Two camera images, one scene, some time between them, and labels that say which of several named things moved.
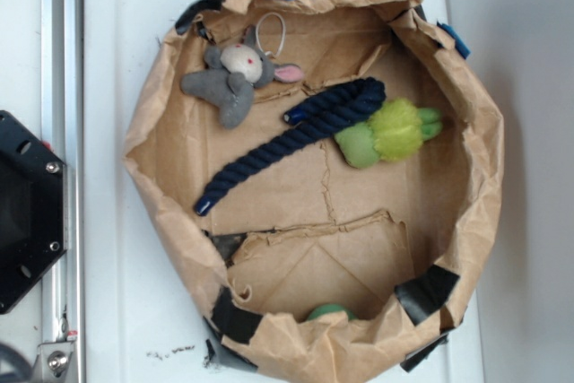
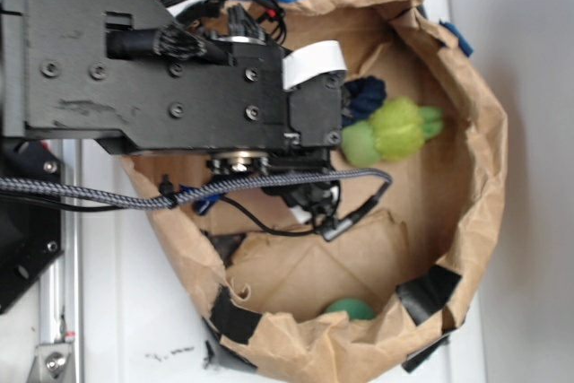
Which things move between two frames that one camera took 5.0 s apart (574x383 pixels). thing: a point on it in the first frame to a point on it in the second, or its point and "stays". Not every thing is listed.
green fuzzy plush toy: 395,132 stays
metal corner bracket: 56,363 stays
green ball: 328,309 to 355,308
